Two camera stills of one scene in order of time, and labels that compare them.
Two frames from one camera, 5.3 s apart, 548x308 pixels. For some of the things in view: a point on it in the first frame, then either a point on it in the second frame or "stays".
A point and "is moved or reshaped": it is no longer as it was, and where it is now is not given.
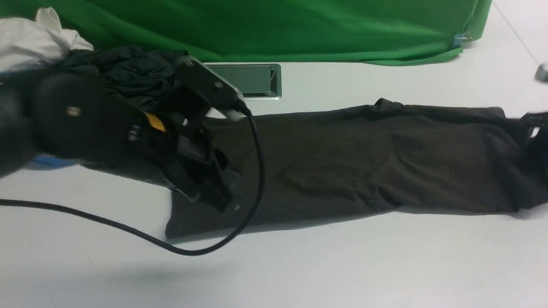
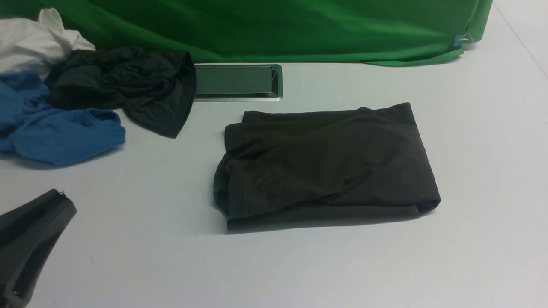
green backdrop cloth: [391, 32] stays
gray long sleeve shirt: [388, 155] is moved or reshaped
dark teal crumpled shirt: [141, 77] stays
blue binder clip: [459, 39] stays
